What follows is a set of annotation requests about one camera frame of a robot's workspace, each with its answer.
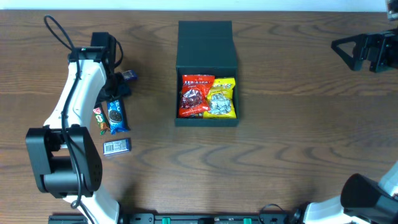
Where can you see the small blue barcode packet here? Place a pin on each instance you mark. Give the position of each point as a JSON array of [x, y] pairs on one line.
[[116, 147]]

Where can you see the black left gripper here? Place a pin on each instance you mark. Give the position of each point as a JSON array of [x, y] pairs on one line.
[[125, 88]]

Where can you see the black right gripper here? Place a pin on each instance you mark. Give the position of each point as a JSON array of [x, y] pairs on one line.
[[365, 51]]

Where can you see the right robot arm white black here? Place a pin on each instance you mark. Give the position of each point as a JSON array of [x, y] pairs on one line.
[[362, 200]]

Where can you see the red Hacks candy bag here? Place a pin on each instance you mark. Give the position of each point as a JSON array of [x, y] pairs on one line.
[[193, 94]]

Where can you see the blue Oreo pack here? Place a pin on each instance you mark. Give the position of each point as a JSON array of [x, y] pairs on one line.
[[117, 121]]

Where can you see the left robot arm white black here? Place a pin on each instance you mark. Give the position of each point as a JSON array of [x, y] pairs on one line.
[[63, 156]]

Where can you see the yellow candy bag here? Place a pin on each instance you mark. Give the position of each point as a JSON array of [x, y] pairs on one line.
[[220, 99]]

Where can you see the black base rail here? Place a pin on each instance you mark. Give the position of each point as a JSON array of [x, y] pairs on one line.
[[148, 218]]

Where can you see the Haribo gummy bag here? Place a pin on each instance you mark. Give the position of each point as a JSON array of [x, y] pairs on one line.
[[196, 116]]

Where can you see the dark green box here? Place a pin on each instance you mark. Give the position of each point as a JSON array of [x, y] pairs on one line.
[[206, 48]]

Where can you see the KitKat bar red green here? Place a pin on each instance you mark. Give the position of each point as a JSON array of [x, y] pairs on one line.
[[101, 120]]

